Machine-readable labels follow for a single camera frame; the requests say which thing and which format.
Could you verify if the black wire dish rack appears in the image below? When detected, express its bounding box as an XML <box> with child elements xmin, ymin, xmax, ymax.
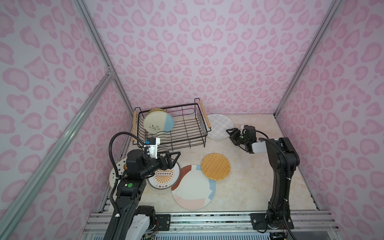
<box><xmin>133</xmin><ymin>98</ymin><xmax>212</xmax><ymax>152</ymax></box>

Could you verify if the green woven bamboo tray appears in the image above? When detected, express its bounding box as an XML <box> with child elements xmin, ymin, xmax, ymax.
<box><xmin>148</xmin><ymin>108</ymin><xmax>167</xmax><ymax>114</ymax></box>

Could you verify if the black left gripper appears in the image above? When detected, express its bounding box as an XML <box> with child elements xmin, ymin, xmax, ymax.
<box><xmin>139</xmin><ymin>149</ymin><xmax>180</xmax><ymax>180</ymax></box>

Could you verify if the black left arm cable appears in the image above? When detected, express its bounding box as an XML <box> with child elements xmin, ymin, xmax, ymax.
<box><xmin>108</xmin><ymin>131</ymin><xmax>146</xmax><ymax>240</ymax></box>

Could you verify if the white grid pattern plate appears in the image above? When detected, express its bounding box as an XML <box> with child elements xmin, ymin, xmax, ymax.
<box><xmin>208</xmin><ymin>114</ymin><xmax>235</xmax><ymax>140</ymax></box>

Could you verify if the orange sunburst green-rim plate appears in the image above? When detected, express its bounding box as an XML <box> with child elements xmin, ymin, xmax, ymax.
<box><xmin>148</xmin><ymin>163</ymin><xmax>181</xmax><ymax>190</ymax></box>

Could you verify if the tan woven bamboo tray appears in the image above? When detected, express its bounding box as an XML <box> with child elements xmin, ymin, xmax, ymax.
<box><xmin>201</xmin><ymin>153</ymin><xmax>231</xmax><ymax>181</ymax></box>

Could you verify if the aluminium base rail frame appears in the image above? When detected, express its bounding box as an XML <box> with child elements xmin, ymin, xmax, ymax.
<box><xmin>79</xmin><ymin>196</ymin><xmax>343</xmax><ymax>240</ymax></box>

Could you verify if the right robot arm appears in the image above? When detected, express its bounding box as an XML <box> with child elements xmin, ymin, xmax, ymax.
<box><xmin>226</xmin><ymin>125</ymin><xmax>300</xmax><ymax>232</ymax></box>

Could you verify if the large pastel colour-block plate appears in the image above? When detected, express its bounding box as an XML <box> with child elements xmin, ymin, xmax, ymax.
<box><xmin>171</xmin><ymin>165</ymin><xmax>216</xmax><ymax>210</ymax></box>

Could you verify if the cream and blue plate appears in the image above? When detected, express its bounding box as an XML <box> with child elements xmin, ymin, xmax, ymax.
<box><xmin>143</xmin><ymin>112</ymin><xmax>175</xmax><ymax>134</ymax></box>

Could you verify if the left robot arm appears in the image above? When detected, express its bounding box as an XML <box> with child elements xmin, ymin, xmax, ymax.
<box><xmin>104</xmin><ymin>149</ymin><xmax>181</xmax><ymax>240</ymax></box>

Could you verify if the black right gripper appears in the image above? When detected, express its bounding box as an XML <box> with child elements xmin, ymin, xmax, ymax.
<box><xmin>226</xmin><ymin>128</ymin><xmax>250</xmax><ymax>147</ymax></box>

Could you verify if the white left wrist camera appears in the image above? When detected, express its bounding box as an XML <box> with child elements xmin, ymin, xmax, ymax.
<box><xmin>144</xmin><ymin>138</ymin><xmax>161</xmax><ymax>159</ymax></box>

